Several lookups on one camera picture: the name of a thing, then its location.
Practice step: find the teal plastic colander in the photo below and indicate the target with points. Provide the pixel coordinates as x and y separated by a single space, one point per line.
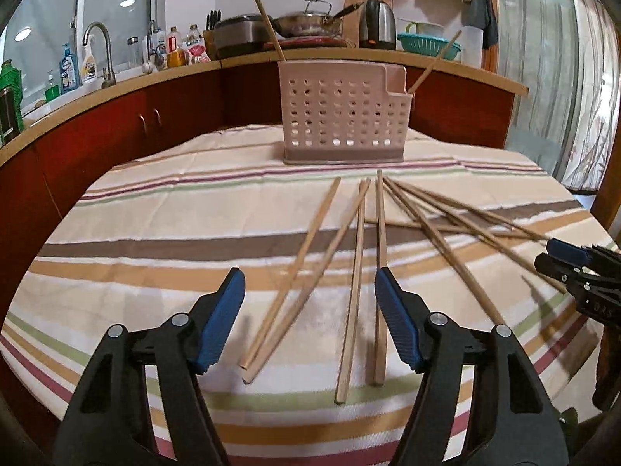
428 45

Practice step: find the red induction cooker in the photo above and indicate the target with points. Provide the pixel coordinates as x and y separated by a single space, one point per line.
315 42

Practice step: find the orange oil bottle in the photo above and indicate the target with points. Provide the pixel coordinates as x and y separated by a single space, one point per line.
175 54

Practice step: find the wooden chopstick in basket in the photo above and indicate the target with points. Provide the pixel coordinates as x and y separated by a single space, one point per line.
270 29
413 89

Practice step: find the white mug green handle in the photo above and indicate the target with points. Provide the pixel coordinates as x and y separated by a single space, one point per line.
425 28

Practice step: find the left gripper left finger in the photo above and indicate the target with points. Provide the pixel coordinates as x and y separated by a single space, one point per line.
108 421

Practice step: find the steel wok with lid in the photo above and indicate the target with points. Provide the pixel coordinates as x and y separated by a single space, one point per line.
310 23

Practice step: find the white spray bottle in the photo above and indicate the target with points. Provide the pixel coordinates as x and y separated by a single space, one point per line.
88 70

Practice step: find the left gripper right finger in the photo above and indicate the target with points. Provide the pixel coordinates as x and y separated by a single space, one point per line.
512 421

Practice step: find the black rice cooker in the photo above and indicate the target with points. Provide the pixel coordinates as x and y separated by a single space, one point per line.
240 35

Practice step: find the small green soap bottle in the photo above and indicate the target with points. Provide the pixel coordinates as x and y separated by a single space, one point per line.
52 90

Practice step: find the steel electric kettle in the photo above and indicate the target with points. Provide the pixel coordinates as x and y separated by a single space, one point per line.
377 26

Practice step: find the white plastic container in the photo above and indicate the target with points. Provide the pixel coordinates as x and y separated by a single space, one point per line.
471 41

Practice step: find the dark hanging cloth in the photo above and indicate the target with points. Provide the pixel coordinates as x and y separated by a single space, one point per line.
480 14

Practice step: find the green thermos bottle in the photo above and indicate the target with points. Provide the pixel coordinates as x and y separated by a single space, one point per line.
11 97

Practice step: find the window with curtain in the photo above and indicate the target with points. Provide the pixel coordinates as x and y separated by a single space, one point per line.
34 37

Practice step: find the blue detergent bottle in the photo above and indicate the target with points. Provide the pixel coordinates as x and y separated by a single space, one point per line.
69 76

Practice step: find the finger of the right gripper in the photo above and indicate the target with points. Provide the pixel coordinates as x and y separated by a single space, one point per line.
567 271
568 253

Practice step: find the wooden kitchen countertop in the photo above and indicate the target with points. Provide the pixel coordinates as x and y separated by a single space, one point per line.
85 103

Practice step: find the red white seasoning bag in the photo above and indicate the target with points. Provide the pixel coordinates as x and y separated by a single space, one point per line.
195 47

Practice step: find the pink perforated utensil basket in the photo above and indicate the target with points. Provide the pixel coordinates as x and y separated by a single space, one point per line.
337 111

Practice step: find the striped tablecloth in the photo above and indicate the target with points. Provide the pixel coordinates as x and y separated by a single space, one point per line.
148 237

